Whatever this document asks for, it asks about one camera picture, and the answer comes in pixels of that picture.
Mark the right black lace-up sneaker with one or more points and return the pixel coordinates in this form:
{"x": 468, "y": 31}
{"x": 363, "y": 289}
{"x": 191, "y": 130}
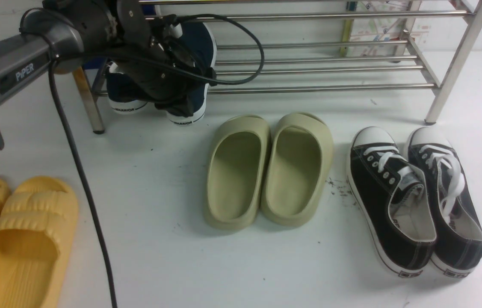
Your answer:
{"x": 458, "y": 249}

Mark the right yellow slide slipper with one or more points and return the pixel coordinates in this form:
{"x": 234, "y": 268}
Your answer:
{"x": 37, "y": 229}

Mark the white printed box behind rack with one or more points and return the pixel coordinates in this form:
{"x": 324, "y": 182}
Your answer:
{"x": 388, "y": 29}

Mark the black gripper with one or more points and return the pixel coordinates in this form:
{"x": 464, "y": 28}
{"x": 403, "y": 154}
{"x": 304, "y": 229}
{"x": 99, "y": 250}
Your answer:
{"x": 156, "y": 53}

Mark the black lace-up sneaker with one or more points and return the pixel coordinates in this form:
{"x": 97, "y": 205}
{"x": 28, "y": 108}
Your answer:
{"x": 458, "y": 249}
{"x": 392, "y": 195}

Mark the left olive green slipper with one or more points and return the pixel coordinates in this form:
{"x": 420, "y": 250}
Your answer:
{"x": 236, "y": 169}

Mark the stainless steel shoe rack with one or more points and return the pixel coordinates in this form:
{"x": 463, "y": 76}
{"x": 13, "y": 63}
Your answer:
{"x": 413, "y": 59}

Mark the olive green slipper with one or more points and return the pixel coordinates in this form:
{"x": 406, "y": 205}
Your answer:
{"x": 236, "y": 169}
{"x": 299, "y": 164}

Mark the right olive green slipper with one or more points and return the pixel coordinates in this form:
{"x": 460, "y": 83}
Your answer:
{"x": 299, "y": 164}

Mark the left black lace-up sneaker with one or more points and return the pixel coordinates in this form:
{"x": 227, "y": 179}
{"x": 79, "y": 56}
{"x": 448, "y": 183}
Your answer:
{"x": 392, "y": 195}

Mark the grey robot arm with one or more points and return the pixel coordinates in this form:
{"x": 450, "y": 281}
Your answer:
{"x": 58, "y": 37}

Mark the navy canvas shoe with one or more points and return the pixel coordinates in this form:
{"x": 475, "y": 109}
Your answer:
{"x": 123, "y": 93}
{"x": 200, "y": 41}

